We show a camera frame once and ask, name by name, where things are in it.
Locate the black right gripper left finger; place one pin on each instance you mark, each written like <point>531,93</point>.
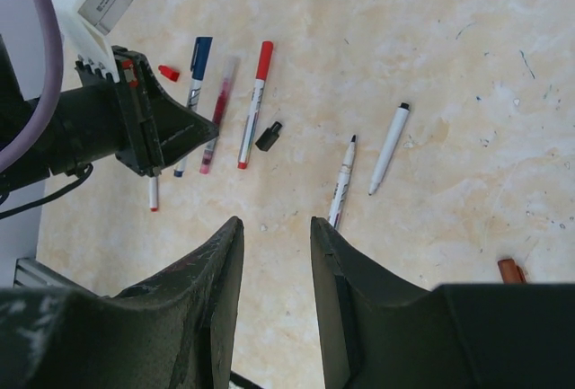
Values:
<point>172,330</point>

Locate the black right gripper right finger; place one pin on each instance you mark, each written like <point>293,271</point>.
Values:
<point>378,330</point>

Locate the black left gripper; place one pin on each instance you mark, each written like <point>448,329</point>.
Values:
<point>155,131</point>

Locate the red clear pen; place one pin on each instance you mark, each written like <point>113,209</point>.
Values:
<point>219,111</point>

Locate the white blue-end marker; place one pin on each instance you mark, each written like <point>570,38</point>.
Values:
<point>192,105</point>

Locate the white red-end marker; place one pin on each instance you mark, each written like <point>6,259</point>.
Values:
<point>250,125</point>

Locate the blue pen cap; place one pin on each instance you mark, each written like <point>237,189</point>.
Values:
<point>200,56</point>

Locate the red marker cap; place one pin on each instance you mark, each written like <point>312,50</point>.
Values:
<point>263,66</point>

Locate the white brown-end marker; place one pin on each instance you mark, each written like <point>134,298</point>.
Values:
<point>342,184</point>

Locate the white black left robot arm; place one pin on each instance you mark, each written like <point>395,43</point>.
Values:
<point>78,134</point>

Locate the small white red-end pen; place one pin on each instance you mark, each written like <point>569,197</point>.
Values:
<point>153,187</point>

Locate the small red pen cap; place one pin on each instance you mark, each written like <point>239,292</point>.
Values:
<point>169,72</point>

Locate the black pen cap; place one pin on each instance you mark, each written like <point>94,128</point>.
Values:
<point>269,137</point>

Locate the small white black-end pen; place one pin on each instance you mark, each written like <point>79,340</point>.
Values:
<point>392,137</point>

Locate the brown marker cap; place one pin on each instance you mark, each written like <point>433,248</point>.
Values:
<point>511,272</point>

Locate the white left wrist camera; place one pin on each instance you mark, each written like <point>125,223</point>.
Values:
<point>86,24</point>

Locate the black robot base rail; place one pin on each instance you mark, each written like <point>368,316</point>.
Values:
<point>30,273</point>

